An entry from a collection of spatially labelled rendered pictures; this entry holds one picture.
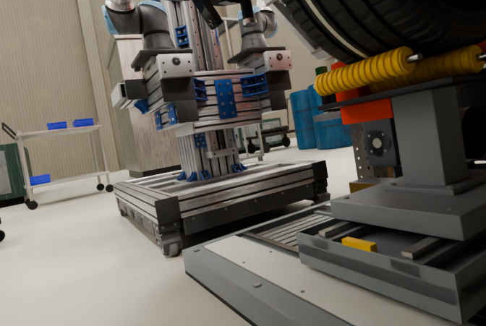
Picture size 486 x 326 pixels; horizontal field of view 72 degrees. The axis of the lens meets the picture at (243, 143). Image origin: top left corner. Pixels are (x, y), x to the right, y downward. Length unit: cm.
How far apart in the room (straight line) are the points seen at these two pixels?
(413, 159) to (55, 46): 993
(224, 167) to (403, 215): 116
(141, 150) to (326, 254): 438
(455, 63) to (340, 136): 419
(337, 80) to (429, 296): 48
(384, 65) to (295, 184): 92
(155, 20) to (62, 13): 916
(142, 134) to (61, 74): 547
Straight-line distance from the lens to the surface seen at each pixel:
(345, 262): 73
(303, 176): 159
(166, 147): 506
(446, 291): 62
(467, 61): 81
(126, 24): 153
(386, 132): 117
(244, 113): 158
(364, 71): 79
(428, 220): 70
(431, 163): 84
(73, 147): 989
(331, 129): 495
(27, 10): 1068
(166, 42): 152
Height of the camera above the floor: 42
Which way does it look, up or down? 2 degrees down
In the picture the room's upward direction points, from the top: 9 degrees counter-clockwise
